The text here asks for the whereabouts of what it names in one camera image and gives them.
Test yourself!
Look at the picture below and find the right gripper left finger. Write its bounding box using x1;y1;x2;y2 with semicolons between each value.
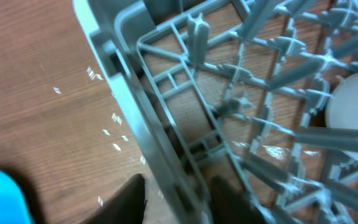
83;174;147;224

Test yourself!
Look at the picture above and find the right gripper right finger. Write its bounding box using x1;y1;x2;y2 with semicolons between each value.
210;175;267;224

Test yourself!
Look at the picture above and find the white cup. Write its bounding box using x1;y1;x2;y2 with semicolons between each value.
324;68;358;166

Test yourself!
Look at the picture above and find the grey dishwasher rack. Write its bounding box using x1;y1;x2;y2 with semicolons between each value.
73;1;358;223

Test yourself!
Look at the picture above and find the teal serving tray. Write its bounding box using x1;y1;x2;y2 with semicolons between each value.
0;170;34;224

